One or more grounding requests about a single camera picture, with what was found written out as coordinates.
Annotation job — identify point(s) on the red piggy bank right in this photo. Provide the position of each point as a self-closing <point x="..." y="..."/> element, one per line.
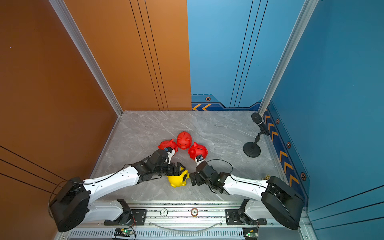
<point x="197" y="149"/>

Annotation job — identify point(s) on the aluminium corner post right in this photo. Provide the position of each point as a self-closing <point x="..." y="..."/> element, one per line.
<point x="295" y="36"/>

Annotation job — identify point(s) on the red piggy bank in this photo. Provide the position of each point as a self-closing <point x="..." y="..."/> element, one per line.
<point x="171" y="144"/>
<point x="197" y="149"/>
<point x="184" y="140"/>

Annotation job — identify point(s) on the red piggy bank middle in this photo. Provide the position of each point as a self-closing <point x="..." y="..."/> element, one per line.
<point x="184" y="140"/>

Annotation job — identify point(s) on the aluminium corner post left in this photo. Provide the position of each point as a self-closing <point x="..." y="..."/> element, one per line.
<point x="75" y="34"/>

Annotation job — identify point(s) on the yellow piggy bank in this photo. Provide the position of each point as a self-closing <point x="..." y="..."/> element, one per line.
<point x="179" y="181"/>

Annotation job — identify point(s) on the green circuit board left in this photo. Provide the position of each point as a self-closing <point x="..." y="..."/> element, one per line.
<point x="124" y="233"/>

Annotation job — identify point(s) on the green circuit board right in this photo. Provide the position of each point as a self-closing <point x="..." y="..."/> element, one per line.
<point x="250" y="234"/>

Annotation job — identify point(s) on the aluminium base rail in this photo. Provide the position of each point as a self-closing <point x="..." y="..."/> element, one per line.
<point x="171" y="220"/>

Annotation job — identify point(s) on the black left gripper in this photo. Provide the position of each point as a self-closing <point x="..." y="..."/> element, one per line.
<point x="173" y="172"/>

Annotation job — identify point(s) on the green circuit board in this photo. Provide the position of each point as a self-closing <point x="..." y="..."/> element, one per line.
<point x="250" y="234"/>
<point x="124" y="233"/>

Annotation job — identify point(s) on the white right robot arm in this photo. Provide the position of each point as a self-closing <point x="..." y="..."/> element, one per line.
<point x="264" y="199"/>

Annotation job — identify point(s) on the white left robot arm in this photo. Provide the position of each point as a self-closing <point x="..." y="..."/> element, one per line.
<point x="74" y="203"/>

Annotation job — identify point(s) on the red piggy bank left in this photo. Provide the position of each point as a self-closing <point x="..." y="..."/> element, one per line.
<point x="171" y="144"/>

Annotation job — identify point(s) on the aluminium corner post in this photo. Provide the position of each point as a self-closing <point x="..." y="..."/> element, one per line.
<point x="75" y="34"/>
<point x="295" y="36"/>

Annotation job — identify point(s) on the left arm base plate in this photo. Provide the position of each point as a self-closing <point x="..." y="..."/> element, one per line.
<point x="138" y="216"/>

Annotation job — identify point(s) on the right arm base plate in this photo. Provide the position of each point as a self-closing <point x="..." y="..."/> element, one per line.
<point x="236" y="217"/>

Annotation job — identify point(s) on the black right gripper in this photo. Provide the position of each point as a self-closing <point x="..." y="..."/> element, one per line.
<point x="192" y="175"/>

